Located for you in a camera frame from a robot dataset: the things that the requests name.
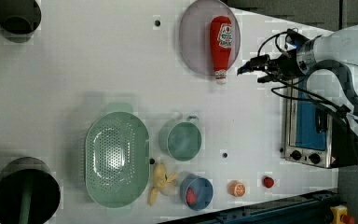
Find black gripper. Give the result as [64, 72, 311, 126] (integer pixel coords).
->
[237, 54, 304, 83]

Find red plush ketchup bottle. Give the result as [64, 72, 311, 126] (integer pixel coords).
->
[210, 16, 233, 84]

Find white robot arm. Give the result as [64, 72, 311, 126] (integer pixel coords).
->
[237, 25, 358, 136]

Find grey round plate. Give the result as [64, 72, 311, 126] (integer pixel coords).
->
[178, 0, 241, 76]

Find silver toaster oven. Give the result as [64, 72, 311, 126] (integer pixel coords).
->
[284, 88, 358, 169]

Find red strawberry toy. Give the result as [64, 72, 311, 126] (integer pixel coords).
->
[263, 176, 274, 189]

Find orange slice toy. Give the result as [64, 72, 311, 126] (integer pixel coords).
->
[228, 181, 246, 197]

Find blue bowl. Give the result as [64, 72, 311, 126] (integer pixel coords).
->
[180, 174, 213, 211]

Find red toy in bowl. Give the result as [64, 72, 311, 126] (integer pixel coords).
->
[186, 188, 197, 205]

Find yellow plush banana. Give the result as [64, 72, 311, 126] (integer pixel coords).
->
[148, 163, 178, 206]

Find yellow red emergency button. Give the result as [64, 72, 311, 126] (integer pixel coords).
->
[330, 205, 356, 224]

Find green perforated colander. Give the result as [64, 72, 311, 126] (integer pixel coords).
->
[85, 112, 150, 208]

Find black cylinder top left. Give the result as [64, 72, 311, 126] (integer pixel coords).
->
[0, 0, 42, 35]

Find black cylinder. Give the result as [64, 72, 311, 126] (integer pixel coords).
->
[0, 157, 61, 224]
[0, 0, 42, 35]

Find black cylinder bottom left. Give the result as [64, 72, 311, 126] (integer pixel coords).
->
[0, 157, 61, 224]

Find green cup with handle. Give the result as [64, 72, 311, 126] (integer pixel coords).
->
[158, 116, 202, 161]

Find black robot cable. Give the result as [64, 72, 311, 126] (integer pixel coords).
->
[256, 28, 358, 183]

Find blue metal rail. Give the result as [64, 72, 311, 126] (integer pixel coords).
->
[159, 190, 340, 224]

